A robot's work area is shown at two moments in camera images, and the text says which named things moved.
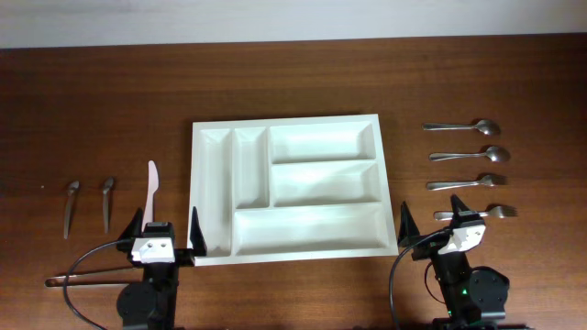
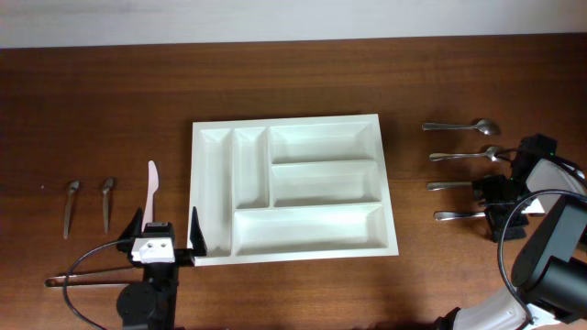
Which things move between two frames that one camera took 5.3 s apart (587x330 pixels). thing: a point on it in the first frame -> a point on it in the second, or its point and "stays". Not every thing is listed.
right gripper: (406, 227) -> (494, 220)
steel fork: (486, 179) stays
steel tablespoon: (488, 126) stays
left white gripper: (187, 256) stays
